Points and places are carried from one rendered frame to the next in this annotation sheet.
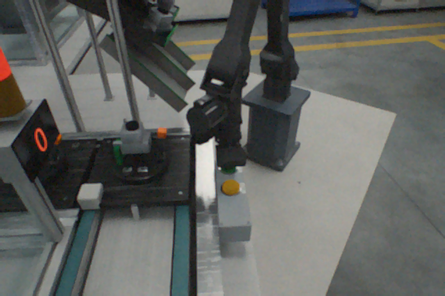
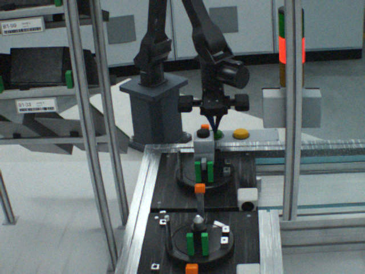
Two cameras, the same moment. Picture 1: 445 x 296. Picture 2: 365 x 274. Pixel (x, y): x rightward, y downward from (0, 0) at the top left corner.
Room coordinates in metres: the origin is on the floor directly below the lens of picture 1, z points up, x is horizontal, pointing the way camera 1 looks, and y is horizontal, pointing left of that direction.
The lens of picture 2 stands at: (0.41, 1.29, 1.70)
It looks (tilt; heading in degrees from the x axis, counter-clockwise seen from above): 29 degrees down; 281
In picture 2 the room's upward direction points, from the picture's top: 5 degrees counter-clockwise
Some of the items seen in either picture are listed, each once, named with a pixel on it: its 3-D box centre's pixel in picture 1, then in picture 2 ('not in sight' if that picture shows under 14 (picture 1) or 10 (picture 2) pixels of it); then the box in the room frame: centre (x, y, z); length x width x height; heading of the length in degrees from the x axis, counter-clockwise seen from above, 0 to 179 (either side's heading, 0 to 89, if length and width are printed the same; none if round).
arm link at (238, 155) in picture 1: (227, 126); (213, 93); (0.57, -0.01, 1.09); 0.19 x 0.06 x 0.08; 4
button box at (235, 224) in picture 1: (230, 196); (241, 144); (0.50, -0.02, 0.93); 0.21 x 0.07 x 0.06; 4
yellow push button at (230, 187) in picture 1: (231, 187); (240, 135); (0.50, -0.02, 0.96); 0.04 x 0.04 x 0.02
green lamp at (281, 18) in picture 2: not in sight; (291, 23); (0.38, 0.31, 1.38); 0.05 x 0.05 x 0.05
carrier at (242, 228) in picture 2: (29, 157); (199, 231); (0.56, 0.46, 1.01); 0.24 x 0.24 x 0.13; 4
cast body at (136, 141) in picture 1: (130, 136); (203, 146); (0.57, 0.21, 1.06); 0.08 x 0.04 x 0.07; 94
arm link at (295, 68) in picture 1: (281, 65); (152, 53); (0.76, -0.15, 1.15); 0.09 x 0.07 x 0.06; 54
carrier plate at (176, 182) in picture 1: (142, 167); (206, 180); (0.57, 0.20, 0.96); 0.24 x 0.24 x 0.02; 4
